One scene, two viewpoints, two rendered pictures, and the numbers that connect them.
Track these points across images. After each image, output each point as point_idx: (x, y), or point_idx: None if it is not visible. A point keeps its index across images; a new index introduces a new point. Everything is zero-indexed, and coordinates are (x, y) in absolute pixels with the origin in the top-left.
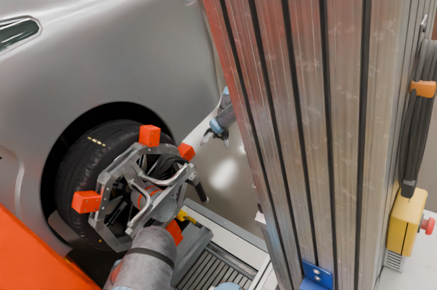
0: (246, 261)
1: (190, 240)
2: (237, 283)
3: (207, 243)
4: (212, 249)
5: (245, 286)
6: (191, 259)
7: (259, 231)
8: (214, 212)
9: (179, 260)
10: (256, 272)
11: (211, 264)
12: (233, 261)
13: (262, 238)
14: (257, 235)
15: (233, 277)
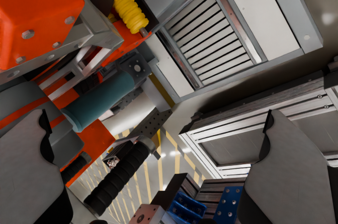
0: (258, 40)
1: None
2: (233, 57)
3: None
4: None
5: (242, 65)
6: (180, 9)
7: None
8: None
9: (161, 14)
10: (264, 59)
11: (210, 16)
12: (239, 31)
13: None
14: None
15: (232, 47)
